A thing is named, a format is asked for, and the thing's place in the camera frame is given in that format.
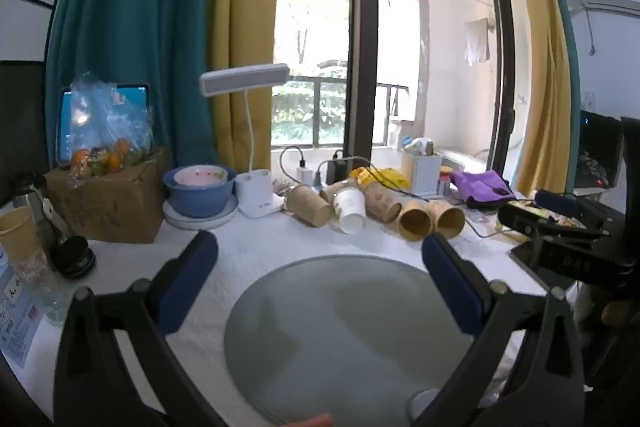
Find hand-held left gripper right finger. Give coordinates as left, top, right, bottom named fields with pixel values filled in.
left=413, top=233, right=590, bottom=427

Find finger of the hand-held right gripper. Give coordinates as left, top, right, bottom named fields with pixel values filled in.
left=497, top=202, right=608, bottom=242

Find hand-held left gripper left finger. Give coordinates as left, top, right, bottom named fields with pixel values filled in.
left=52, top=230, right=220, bottom=427

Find brown paper cup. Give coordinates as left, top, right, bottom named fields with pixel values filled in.
left=285, top=184, right=334, bottom=228
left=361, top=181, right=403, bottom=223
left=319, top=177, right=360, bottom=204
left=396, top=199, right=434, bottom=242
left=429, top=199, right=467, bottom=240

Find white paper cup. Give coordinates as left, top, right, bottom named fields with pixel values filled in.
left=333, top=187, right=367, bottom=235

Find clear cup with tea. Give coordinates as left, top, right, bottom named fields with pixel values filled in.
left=0, top=206, right=40, bottom=269

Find person's right hand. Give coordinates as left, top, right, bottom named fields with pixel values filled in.
left=601, top=297, right=640, bottom=329

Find purple cloth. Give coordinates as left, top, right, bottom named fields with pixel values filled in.
left=449, top=170, right=517, bottom=210

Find pale blue plate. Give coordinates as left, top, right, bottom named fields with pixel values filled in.
left=162, top=196, right=240, bottom=231

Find blue bowl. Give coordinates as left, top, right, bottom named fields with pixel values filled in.
left=162, top=165, right=238, bottom=219

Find black monitor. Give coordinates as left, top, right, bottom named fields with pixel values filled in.
left=572, top=109, right=626, bottom=192

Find pink bowl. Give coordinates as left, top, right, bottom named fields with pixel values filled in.
left=173, top=165, right=228, bottom=188

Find brown cardboard box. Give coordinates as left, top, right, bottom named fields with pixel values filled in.
left=44, top=146, right=172, bottom=245

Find round grey glass plate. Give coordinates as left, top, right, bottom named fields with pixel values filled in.
left=223, top=255, right=477, bottom=426

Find white desk lamp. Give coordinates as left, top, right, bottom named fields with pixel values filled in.
left=199, top=63, right=291, bottom=220

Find white slatted basket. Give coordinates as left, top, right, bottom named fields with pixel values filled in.
left=400, top=151, right=444, bottom=198

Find black round lid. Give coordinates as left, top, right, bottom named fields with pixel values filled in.
left=51, top=235, right=97, bottom=281

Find yellow plastic bag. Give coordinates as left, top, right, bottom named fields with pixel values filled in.
left=350, top=166, right=410, bottom=195

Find yellow curtain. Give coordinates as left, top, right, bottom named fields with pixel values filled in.
left=495, top=0, right=576, bottom=198
left=206, top=0, right=291, bottom=175

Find black power adapter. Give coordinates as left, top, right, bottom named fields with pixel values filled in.
left=326, top=159, right=352, bottom=186

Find clear labelled plastic bottle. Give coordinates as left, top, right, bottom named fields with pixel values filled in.
left=0, top=252, right=68, bottom=370

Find clear bag of fruit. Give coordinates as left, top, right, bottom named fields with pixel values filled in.
left=67, top=72, right=157, bottom=182

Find hanging white garment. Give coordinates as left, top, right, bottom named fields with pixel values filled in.
left=463, top=17, right=492, bottom=67

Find tablet with blue screen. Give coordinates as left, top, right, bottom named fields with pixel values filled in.
left=55, top=83, right=152, bottom=168

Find white air conditioner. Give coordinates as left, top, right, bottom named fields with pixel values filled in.
left=564, top=0, right=640, bottom=16

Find dark window frame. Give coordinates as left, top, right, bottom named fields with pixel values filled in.
left=345, top=0, right=526, bottom=192

